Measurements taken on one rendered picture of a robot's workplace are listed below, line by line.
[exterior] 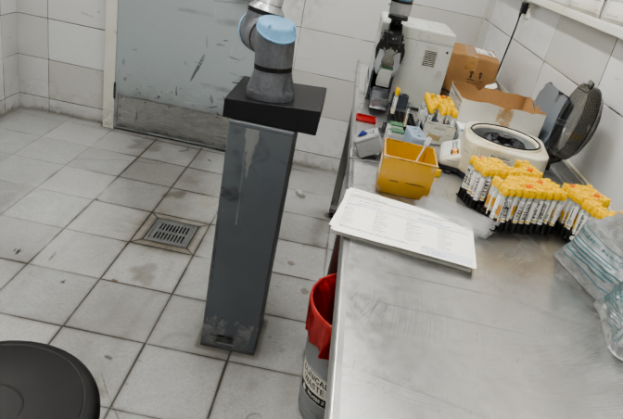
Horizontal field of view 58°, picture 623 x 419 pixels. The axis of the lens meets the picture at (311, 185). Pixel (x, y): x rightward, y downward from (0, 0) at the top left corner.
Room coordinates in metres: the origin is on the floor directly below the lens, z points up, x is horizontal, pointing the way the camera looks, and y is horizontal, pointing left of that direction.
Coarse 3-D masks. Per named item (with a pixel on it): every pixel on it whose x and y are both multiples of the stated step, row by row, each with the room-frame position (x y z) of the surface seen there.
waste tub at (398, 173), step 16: (384, 144) 1.38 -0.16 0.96; (400, 144) 1.39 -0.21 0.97; (384, 160) 1.27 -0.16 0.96; (400, 160) 1.26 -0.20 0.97; (432, 160) 1.34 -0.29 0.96; (384, 176) 1.27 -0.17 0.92; (400, 176) 1.26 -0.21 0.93; (416, 176) 1.26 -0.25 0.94; (432, 176) 1.26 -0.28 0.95; (384, 192) 1.27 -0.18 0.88; (400, 192) 1.26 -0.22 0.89; (416, 192) 1.26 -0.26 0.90
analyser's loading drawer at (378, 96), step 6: (372, 90) 2.10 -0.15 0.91; (378, 90) 2.03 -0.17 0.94; (384, 90) 2.03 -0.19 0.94; (372, 96) 1.93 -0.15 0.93; (378, 96) 1.99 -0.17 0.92; (384, 96) 1.99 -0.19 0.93; (372, 102) 1.93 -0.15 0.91; (378, 102) 1.93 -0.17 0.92; (384, 102) 1.93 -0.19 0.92; (378, 108) 1.93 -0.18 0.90; (384, 108) 1.93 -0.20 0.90
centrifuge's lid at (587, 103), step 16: (576, 96) 1.62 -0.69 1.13; (592, 96) 1.48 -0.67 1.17; (560, 112) 1.64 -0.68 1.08; (576, 112) 1.63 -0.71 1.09; (592, 112) 1.44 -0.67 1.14; (560, 128) 1.63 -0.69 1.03; (576, 128) 1.43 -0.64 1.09; (592, 128) 1.44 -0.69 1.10; (560, 144) 1.60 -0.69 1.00; (576, 144) 1.44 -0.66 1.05; (560, 160) 1.50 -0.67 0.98
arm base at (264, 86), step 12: (252, 72) 1.65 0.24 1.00; (264, 72) 1.61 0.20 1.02; (276, 72) 1.61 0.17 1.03; (288, 72) 1.64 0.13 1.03; (252, 84) 1.62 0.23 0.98; (264, 84) 1.60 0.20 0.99; (276, 84) 1.61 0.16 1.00; (288, 84) 1.64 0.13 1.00; (252, 96) 1.61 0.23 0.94; (264, 96) 1.59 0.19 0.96; (276, 96) 1.60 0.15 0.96; (288, 96) 1.62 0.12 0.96
